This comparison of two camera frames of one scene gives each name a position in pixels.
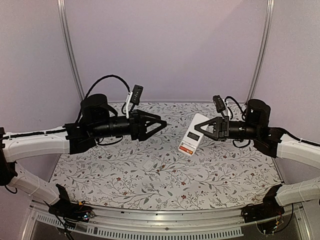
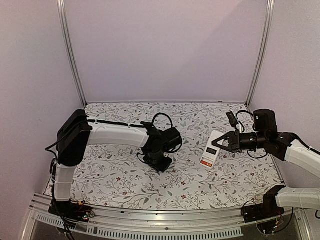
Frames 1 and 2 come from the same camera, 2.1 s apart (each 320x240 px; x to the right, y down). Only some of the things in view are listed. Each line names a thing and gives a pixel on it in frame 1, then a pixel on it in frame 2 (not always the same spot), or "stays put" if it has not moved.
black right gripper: [222, 128] → [236, 141]
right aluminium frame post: [262, 55] stays put
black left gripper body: [105, 130] → [156, 161]
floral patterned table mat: [151, 173] stays put
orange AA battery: [185, 150] → [206, 163]
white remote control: [193, 136] → [211, 151]
